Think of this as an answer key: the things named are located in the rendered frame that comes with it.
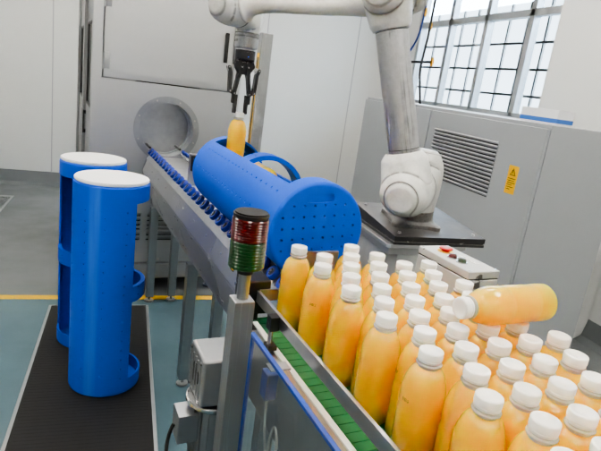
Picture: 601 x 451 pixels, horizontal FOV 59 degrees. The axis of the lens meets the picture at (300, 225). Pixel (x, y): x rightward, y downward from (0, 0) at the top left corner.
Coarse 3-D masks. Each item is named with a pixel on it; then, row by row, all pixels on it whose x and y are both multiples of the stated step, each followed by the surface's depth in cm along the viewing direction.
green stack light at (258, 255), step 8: (232, 240) 90; (232, 248) 90; (240, 248) 89; (248, 248) 89; (256, 248) 89; (264, 248) 91; (232, 256) 90; (240, 256) 89; (248, 256) 89; (256, 256) 90; (264, 256) 92; (232, 264) 91; (240, 264) 90; (248, 264) 90; (256, 264) 90; (264, 264) 93
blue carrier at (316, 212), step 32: (224, 160) 187; (256, 160) 176; (224, 192) 176; (256, 192) 154; (288, 192) 141; (320, 192) 143; (288, 224) 142; (320, 224) 146; (352, 224) 151; (288, 256) 145
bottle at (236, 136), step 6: (234, 120) 205; (240, 120) 205; (234, 126) 204; (240, 126) 204; (228, 132) 206; (234, 132) 204; (240, 132) 204; (228, 138) 206; (234, 138) 205; (240, 138) 205; (228, 144) 206; (234, 144) 205; (240, 144) 206; (234, 150) 206; (240, 150) 207
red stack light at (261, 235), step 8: (232, 224) 91; (240, 224) 88; (248, 224) 88; (256, 224) 88; (264, 224) 89; (232, 232) 90; (240, 232) 88; (248, 232) 88; (256, 232) 88; (264, 232) 89; (240, 240) 89; (248, 240) 88; (256, 240) 89; (264, 240) 90
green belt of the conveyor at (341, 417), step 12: (264, 324) 131; (276, 336) 125; (288, 348) 120; (288, 360) 115; (300, 360) 116; (300, 372) 111; (312, 372) 112; (312, 384) 107; (324, 384) 108; (324, 396) 104; (336, 408) 100; (336, 420) 97; (348, 420) 97; (348, 432) 94; (360, 432) 94; (360, 444) 91; (372, 444) 92
